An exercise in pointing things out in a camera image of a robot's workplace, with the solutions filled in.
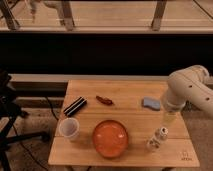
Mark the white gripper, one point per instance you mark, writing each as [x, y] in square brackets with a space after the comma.
[170, 108]

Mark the orange ceramic bowl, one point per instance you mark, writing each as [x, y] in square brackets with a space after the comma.
[110, 139]

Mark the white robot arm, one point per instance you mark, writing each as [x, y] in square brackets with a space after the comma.
[184, 85]

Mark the blue sponge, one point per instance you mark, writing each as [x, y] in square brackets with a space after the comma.
[151, 103]

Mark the red chili pepper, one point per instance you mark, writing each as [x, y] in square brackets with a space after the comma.
[105, 101]

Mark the wooden table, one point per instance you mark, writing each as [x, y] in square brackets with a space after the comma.
[140, 122]

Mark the black striped rectangular box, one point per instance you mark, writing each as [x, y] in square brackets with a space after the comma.
[75, 107]

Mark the translucent plastic cup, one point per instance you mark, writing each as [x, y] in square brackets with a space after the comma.
[69, 128]

